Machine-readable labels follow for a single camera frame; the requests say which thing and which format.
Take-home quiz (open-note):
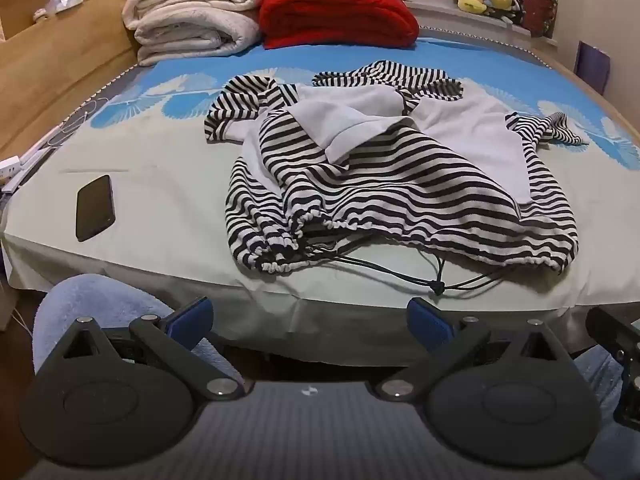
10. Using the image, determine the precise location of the black smartphone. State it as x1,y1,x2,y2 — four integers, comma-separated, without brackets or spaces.
75,174,117,243

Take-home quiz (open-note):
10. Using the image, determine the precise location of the wooden bed frame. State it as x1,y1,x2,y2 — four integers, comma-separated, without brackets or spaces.
567,67,640,143

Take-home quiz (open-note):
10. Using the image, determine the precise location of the black white striped hoodie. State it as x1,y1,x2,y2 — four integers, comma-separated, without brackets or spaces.
204,60,591,297

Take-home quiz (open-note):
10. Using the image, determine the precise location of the wooden headboard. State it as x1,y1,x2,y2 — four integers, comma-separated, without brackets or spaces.
0,0,151,161

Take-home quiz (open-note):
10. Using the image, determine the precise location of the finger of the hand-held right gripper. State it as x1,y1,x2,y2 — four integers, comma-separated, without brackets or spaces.
586,305,640,428

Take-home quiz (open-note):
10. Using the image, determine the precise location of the person's right leg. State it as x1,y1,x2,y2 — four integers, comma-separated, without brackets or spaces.
574,346,627,433

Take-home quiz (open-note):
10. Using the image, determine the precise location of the tissue packet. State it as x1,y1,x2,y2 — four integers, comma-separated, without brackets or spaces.
34,0,84,22

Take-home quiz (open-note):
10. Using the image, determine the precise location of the white folded blanket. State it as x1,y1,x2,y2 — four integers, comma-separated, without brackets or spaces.
122,0,266,67

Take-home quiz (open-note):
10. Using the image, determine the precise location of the white cable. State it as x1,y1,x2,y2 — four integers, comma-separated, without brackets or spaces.
47,95,108,148

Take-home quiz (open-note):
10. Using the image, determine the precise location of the red folded blanket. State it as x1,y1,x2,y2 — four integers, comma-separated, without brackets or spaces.
258,0,420,51

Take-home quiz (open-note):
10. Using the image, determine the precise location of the white window sill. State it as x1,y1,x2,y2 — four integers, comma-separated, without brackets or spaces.
404,1,557,63

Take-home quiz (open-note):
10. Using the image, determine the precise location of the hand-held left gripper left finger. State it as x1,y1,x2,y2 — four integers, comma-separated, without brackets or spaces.
50,296,248,402

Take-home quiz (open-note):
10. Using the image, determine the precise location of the dark red cushion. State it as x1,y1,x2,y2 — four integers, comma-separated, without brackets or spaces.
520,0,559,39

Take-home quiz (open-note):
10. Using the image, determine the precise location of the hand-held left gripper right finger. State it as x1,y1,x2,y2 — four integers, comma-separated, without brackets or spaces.
372,298,576,402

